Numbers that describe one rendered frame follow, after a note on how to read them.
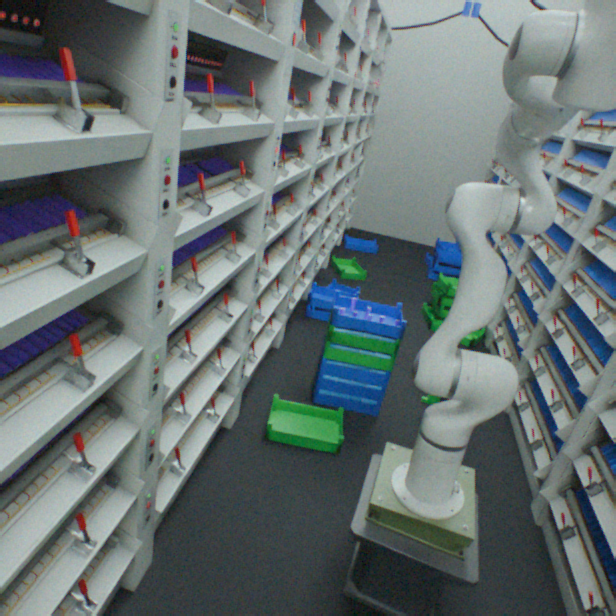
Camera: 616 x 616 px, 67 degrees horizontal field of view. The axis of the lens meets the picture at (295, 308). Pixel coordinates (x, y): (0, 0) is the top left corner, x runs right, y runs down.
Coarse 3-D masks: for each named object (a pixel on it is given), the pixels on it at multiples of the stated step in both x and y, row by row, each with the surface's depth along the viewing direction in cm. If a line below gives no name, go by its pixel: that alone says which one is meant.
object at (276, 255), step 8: (280, 240) 218; (288, 240) 222; (296, 240) 222; (272, 248) 205; (280, 248) 214; (288, 248) 222; (296, 248) 224; (264, 256) 194; (272, 256) 205; (280, 256) 209; (288, 256) 214; (264, 264) 192; (272, 264) 198; (280, 264) 203; (264, 272) 185; (272, 272) 192; (264, 280) 183; (264, 288) 183
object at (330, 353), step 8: (328, 344) 198; (328, 352) 199; (336, 352) 199; (344, 352) 198; (352, 352) 198; (344, 360) 200; (352, 360) 200; (360, 360) 199; (368, 360) 199; (376, 360) 198; (384, 360) 198; (392, 360) 198; (376, 368) 200; (384, 368) 200; (392, 368) 199
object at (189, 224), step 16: (224, 144) 143; (224, 160) 144; (240, 160) 143; (256, 176) 144; (272, 176) 143; (208, 192) 119; (256, 192) 139; (176, 208) 102; (224, 208) 116; (240, 208) 129; (176, 224) 90; (192, 224) 100; (208, 224) 108; (176, 240) 94
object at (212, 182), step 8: (216, 176) 124; (224, 176) 128; (232, 176) 132; (240, 176) 140; (192, 184) 111; (208, 184) 117; (216, 184) 123; (184, 192) 105; (192, 192) 110; (200, 192) 113; (176, 200) 103
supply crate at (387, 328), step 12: (336, 300) 209; (348, 300) 210; (360, 300) 209; (336, 312) 191; (348, 312) 207; (360, 312) 209; (372, 312) 211; (384, 312) 210; (396, 312) 208; (336, 324) 193; (348, 324) 193; (360, 324) 192; (372, 324) 192; (384, 324) 191; (396, 336) 193
